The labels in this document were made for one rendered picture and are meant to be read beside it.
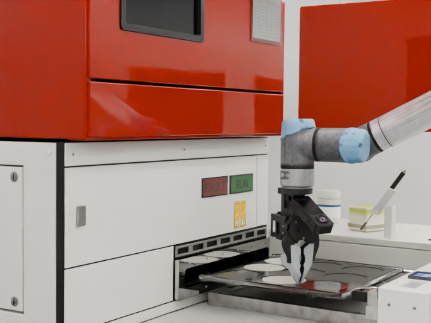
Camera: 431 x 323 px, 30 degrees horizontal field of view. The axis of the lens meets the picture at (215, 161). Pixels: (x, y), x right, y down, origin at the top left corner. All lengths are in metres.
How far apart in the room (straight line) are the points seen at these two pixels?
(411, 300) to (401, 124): 0.47
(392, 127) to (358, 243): 0.43
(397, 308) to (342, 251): 0.65
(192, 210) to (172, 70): 0.36
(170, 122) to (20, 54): 0.35
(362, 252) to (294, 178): 0.44
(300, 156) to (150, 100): 0.35
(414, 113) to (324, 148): 0.22
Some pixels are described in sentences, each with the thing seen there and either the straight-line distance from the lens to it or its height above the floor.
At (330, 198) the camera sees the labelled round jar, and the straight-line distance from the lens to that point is 2.38.
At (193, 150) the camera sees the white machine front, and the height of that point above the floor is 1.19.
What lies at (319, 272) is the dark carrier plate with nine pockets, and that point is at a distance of 1.99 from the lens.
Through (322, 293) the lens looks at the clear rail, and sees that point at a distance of 1.75.
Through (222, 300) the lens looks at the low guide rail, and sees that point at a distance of 1.95.
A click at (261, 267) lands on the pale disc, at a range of 2.02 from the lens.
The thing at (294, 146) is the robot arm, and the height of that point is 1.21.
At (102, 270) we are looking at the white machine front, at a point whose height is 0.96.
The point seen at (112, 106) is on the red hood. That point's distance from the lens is 1.59.
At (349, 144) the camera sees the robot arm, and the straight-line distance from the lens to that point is 1.73.
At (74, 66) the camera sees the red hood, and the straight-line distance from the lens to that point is 1.55.
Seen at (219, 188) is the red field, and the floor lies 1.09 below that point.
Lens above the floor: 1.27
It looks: 3 degrees down
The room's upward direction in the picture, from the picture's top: 1 degrees clockwise
